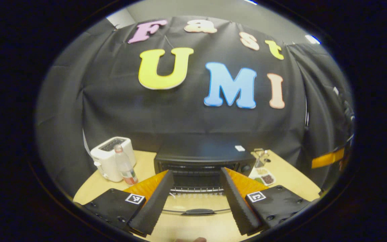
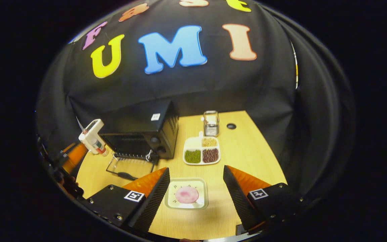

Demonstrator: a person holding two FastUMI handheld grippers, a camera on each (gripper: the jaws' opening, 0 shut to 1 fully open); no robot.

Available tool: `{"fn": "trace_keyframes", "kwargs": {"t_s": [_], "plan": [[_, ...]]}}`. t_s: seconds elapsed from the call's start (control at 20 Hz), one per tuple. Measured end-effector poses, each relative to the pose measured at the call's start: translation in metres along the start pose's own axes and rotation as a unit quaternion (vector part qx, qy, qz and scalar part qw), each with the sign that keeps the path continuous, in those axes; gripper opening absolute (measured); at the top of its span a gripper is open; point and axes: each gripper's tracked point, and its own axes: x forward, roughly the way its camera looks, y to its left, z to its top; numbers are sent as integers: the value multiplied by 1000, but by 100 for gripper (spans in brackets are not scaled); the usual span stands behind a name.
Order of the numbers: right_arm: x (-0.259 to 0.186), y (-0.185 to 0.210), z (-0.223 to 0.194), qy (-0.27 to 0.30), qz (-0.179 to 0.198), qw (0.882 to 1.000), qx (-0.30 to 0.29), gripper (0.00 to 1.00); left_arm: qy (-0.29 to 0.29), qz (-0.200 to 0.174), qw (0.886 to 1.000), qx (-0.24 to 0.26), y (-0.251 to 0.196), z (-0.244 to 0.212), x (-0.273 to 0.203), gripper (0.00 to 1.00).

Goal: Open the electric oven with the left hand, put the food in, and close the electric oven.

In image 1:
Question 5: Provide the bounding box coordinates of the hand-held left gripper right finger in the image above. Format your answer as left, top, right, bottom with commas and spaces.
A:
219, 167, 312, 237

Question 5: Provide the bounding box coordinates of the clear bottle with red label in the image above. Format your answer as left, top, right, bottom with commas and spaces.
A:
114, 145, 139, 185

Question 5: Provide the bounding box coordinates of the black backdrop cloth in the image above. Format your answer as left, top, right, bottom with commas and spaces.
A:
36, 15, 355, 199

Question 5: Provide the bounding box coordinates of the white toaster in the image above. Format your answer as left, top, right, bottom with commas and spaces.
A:
90, 136, 137, 183

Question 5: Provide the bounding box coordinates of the clear glass jar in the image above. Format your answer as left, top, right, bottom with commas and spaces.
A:
253, 148, 271, 168

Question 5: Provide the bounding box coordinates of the white divided dish of beans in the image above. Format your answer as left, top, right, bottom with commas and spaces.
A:
249, 167, 276, 186

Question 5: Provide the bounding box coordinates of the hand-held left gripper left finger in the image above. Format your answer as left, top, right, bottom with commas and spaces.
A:
83, 170, 175, 236

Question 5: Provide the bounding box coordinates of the black electric oven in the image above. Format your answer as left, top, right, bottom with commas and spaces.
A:
154, 134, 256, 215

